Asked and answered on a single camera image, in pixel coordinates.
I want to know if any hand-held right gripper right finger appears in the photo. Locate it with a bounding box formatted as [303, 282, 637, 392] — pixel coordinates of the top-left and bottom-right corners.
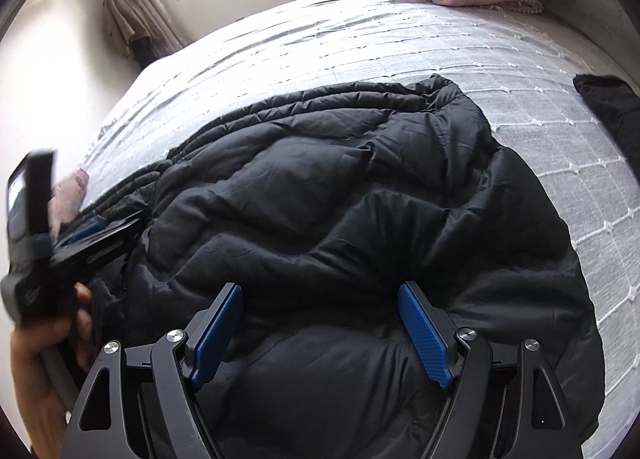
[396, 280, 586, 459]

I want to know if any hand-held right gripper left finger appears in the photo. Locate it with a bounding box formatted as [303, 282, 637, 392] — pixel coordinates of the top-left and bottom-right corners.
[60, 281, 244, 459]

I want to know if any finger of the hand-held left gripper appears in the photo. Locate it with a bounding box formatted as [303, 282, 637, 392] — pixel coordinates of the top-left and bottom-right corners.
[49, 216, 147, 272]

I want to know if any black puffer jacket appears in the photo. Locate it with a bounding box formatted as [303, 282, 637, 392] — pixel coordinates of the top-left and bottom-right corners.
[47, 73, 606, 459]

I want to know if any person's left hand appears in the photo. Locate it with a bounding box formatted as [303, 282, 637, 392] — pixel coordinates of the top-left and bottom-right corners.
[10, 283, 96, 455]

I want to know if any dark cloth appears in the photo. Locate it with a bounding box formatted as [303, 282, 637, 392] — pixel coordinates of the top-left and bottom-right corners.
[572, 73, 640, 160]

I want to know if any grey quilted headboard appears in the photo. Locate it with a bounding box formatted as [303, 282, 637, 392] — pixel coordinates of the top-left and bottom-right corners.
[560, 0, 640, 85]

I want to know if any hanging olive coat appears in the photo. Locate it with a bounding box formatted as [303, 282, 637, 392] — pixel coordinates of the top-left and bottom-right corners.
[102, 0, 156, 60]

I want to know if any bed with grey lattice coverlet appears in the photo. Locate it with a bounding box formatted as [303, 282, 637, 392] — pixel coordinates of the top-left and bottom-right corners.
[80, 0, 640, 459]

